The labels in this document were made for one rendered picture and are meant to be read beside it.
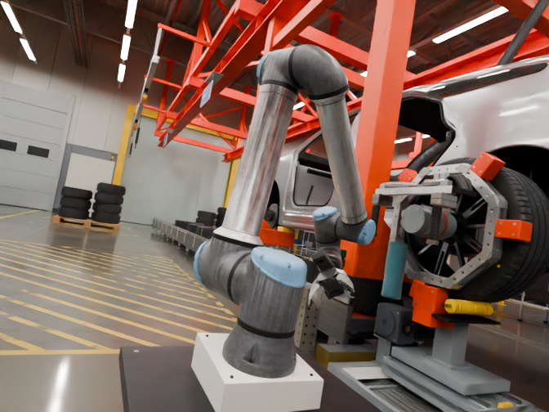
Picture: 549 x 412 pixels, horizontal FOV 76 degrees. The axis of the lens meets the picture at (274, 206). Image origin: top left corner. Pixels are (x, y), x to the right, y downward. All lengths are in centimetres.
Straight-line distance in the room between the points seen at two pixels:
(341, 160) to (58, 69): 1398
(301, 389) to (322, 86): 76
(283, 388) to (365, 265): 121
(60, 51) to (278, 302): 1438
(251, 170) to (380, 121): 123
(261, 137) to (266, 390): 63
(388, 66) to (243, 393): 184
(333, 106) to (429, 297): 102
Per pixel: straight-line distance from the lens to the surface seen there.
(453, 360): 190
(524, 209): 165
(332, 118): 103
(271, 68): 107
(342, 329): 216
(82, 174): 1201
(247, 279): 88
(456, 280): 165
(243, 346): 89
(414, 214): 163
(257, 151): 98
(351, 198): 114
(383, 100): 213
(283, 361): 90
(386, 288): 173
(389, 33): 229
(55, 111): 1432
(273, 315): 85
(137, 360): 110
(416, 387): 185
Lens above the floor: 72
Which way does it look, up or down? 3 degrees up
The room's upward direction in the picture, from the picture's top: 9 degrees clockwise
